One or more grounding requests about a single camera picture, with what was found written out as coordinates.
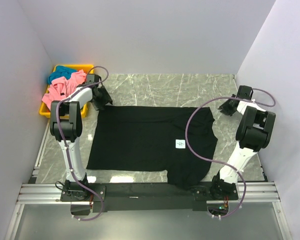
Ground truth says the black t shirt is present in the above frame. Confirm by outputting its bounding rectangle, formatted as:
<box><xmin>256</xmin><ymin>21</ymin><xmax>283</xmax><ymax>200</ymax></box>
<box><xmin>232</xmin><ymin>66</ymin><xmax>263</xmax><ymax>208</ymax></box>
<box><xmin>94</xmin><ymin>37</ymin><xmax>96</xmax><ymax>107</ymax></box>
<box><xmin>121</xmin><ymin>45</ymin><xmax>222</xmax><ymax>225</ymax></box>
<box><xmin>87</xmin><ymin>105</ymin><xmax>218</xmax><ymax>189</ymax></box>

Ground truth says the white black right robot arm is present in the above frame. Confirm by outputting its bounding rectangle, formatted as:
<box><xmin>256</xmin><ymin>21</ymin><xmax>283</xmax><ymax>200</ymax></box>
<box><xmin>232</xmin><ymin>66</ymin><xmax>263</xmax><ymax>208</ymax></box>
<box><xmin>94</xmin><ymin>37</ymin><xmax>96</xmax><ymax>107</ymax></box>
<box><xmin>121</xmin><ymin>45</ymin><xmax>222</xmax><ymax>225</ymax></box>
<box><xmin>209</xmin><ymin>85</ymin><xmax>276</xmax><ymax>200</ymax></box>

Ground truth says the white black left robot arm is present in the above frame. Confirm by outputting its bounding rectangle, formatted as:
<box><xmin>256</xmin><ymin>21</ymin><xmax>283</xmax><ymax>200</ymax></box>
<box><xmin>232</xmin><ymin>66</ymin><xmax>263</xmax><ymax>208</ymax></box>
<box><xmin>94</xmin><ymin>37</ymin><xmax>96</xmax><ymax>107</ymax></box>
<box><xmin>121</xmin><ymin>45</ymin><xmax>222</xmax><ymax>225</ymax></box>
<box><xmin>50</xmin><ymin>73</ymin><xmax>113</xmax><ymax>201</ymax></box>

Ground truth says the pink t shirt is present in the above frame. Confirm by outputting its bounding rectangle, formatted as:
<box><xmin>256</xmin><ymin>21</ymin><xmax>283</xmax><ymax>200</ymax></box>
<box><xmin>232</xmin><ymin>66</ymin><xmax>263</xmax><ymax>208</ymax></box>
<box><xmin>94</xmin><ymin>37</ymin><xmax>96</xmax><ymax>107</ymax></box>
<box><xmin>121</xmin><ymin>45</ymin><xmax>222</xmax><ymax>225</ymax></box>
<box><xmin>42</xmin><ymin>69</ymin><xmax>87</xmax><ymax>109</ymax></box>

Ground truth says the teal blue t shirt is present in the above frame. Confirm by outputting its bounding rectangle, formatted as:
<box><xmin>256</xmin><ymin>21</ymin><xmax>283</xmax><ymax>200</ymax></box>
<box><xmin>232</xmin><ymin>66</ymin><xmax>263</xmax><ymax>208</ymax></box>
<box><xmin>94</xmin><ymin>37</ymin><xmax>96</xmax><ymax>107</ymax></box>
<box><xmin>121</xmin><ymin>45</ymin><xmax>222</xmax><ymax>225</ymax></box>
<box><xmin>47</xmin><ymin>65</ymin><xmax>77</xmax><ymax>85</ymax></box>

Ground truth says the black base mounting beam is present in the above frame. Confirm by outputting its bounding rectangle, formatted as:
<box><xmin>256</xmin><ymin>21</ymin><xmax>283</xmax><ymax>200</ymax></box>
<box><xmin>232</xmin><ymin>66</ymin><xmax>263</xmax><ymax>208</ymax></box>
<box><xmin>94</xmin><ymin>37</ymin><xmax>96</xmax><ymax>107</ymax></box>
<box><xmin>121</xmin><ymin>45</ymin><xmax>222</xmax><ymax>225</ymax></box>
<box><xmin>60</xmin><ymin>182</ymin><xmax>239</xmax><ymax>215</ymax></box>

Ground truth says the aluminium extrusion rail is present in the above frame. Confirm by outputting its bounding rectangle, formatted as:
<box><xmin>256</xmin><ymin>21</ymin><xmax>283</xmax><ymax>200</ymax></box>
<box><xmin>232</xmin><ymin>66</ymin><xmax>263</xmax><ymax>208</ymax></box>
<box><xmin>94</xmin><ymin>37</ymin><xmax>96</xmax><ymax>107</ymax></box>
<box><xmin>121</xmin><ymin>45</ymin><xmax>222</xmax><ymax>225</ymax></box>
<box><xmin>16</xmin><ymin>182</ymin><xmax>281</xmax><ymax>205</ymax></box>

